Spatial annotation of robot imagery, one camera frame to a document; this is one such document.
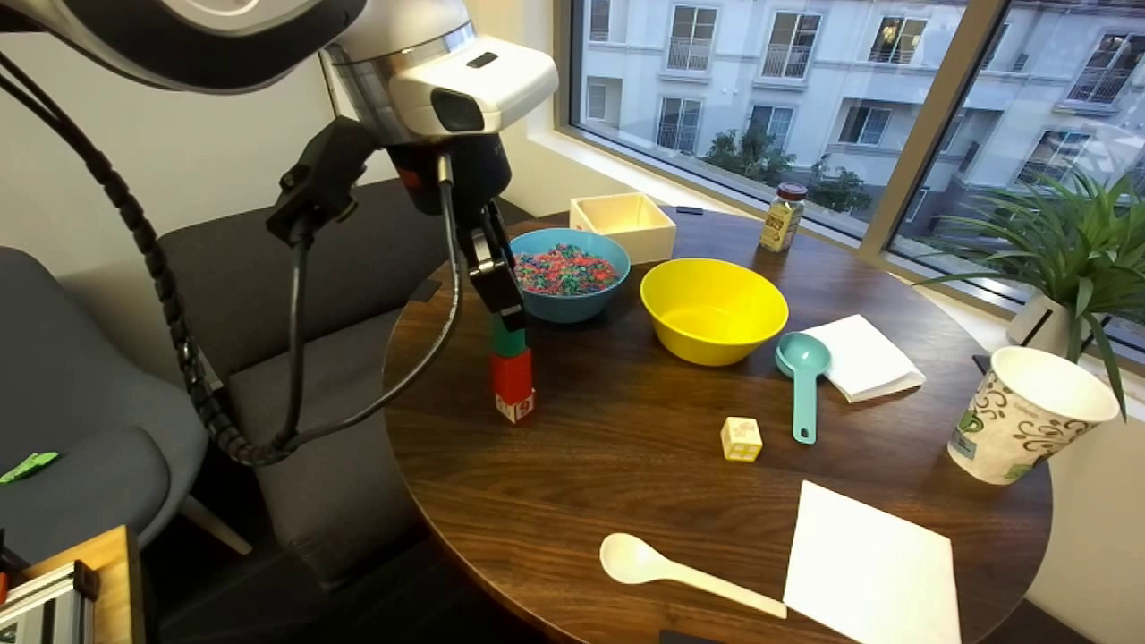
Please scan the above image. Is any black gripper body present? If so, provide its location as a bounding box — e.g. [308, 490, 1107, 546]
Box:
[391, 132, 515, 243]

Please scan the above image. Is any green cylinder block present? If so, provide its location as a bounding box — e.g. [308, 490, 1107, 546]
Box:
[491, 321, 534, 361]

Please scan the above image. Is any orange block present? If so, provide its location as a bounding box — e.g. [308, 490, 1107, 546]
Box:
[491, 347, 537, 404]

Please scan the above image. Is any wooden letter block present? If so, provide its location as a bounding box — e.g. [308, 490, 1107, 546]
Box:
[720, 415, 765, 466]

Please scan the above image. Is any white wooden block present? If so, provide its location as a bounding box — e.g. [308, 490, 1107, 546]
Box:
[495, 391, 542, 424]

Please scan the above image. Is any blue bowl of coloured beads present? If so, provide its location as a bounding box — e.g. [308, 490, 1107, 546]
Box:
[507, 224, 638, 330]

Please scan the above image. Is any cream square box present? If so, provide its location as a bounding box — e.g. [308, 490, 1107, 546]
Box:
[567, 191, 681, 268]

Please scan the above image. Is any dark grey armchair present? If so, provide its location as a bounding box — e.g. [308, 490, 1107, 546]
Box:
[153, 175, 481, 590]

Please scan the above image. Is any yellow bowl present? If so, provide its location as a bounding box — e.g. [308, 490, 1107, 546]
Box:
[638, 253, 796, 368]

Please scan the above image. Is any small jar with yellow label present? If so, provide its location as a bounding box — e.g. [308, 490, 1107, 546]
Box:
[760, 178, 811, 258]

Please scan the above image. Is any teal measuring scoop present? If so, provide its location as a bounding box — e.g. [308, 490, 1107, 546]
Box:
[773, 330, 836, 452]

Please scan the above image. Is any white plastic spoon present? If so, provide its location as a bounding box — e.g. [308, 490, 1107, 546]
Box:
[599, 528, 790, 624]

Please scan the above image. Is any folded white napkin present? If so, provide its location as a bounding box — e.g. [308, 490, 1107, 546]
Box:
[798, 311, 932, 407]

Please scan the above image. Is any white building outside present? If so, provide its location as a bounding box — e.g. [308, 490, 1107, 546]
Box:
[576, 0, 1145, 218]

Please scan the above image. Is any blue-grey armchair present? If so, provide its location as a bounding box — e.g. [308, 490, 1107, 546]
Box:
[0, 243, 215, 565]

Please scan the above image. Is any flat white napkin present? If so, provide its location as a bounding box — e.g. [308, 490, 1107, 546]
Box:
[780, 475, 967, 644]

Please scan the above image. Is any wooden box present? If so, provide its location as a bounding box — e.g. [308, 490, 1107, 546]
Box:
[0, 522, 150, 644]

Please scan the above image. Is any small green object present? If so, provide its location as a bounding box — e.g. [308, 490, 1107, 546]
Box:
[0, 446, 62, 488]

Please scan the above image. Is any patterned paper cup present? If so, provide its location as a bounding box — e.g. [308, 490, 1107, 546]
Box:
[946, 345, 1122, 490]

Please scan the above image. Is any white planter pot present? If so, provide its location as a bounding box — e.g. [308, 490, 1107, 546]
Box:
[1004, 294, 1084, 361]

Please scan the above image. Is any green potted plant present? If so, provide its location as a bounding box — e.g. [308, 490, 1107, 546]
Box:
[935, 163, 1145, 415]

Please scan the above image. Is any thin black cable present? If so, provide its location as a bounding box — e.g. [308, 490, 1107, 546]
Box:
[278, 224, 314, 458]
[291, 153, 469, 455]

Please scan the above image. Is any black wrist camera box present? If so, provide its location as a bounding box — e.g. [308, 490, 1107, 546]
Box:
[262, 113, 386, 249]

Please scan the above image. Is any black corrugated cable conduit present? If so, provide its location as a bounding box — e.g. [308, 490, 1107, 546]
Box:
[0, 49, 301, 473]

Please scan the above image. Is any window frame post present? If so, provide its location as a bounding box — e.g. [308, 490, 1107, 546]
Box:
[856, 0, 1014, 262]

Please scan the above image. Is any aluminium extrusion frame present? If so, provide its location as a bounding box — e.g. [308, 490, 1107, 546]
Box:
[0, 557, 105, 637]

